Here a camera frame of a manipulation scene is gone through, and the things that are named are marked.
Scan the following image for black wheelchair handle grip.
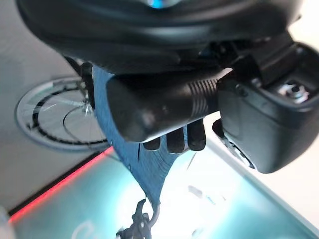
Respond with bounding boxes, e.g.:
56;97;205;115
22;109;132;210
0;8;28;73
106;72;221;143

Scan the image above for blue fabric wheelchair backrest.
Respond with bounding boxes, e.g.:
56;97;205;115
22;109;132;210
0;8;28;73
91;66;193;207

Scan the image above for black wheelchair back post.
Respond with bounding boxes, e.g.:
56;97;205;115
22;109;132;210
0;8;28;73
64;56;95;109

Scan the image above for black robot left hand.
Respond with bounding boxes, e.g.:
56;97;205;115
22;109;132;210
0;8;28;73
16;0;319;174

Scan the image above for black metal wheelchair bracket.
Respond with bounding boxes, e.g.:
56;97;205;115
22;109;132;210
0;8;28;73
116;198;160;239

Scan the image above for teal floor mat red edge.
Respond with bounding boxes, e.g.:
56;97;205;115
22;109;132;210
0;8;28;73
7;136;319;239

